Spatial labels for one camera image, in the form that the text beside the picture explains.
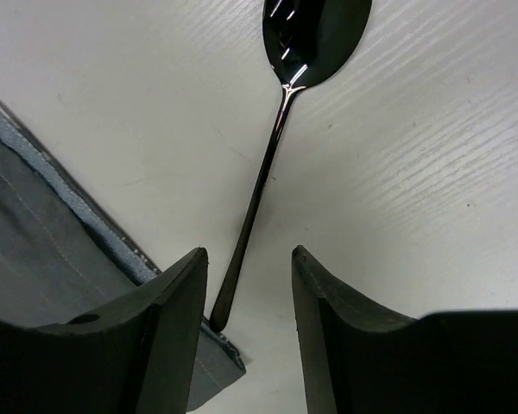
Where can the grey cloth placemat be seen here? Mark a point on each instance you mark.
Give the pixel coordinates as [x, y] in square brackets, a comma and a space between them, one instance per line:
[61, 256]

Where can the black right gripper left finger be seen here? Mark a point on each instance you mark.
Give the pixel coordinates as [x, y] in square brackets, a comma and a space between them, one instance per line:
[134, 354]

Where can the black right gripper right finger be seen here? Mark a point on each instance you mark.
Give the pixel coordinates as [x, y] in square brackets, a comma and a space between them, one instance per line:
[359, 356]

